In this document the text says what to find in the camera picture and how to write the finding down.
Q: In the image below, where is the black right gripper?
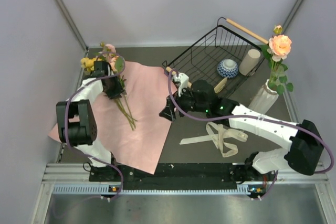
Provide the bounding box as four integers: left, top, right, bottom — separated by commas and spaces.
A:
160, 84, 209, 122

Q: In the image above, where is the yellow pink flower bunch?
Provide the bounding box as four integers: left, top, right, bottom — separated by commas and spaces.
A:
80, 42, 137, 130

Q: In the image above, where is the purple pink wrapping paper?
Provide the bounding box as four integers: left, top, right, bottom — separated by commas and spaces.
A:
47, 61, 178, 175

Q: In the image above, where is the cream ribbon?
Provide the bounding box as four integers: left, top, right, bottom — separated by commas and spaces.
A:
179, 122, 248, 158

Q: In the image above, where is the single pink rose stem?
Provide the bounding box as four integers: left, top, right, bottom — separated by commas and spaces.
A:
260, 25, 293, 95

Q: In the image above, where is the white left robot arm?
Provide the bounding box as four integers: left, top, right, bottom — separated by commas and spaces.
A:
56, 61, 124, 180

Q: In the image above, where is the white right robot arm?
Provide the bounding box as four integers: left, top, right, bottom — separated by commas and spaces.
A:
159, 77, 326, 180

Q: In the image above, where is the white ribbed vase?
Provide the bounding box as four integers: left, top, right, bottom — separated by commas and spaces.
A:
248, 79, 279, 114

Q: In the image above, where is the wooden spatula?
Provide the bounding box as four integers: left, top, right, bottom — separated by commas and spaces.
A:
214, 77, 228, 94

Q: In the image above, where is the blue white patterned bowl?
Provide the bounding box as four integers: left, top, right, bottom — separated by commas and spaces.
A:
217, 59, 238, 79

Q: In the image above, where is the beige cylindrical cup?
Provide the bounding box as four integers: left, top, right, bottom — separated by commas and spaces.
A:
239, 49, 261, 76

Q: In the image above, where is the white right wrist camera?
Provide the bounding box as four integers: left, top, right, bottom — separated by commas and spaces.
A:
173, 71, 192, 97

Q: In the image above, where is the near wooden basket handle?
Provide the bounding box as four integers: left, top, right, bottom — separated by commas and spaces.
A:
165, 67, 180, 87

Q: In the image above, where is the wooden basket handle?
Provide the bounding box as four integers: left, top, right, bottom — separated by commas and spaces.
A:
165, 67, 180, 87
225, 18, 268, 45

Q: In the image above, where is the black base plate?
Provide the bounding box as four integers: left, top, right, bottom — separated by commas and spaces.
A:
84, 163, 275, 190

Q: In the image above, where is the black wire basket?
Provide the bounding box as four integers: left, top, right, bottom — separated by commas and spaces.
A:
162, 17, 265, 97

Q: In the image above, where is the aluminium front rail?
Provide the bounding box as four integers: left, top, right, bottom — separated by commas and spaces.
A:
42, 163, 328, 200

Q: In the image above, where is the far wooden basket handle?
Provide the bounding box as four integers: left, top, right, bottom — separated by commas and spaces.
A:
225, 18, 268, 45

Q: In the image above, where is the aluminium corner post left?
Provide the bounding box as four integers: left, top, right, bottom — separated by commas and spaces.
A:
54, 0, 88, 51

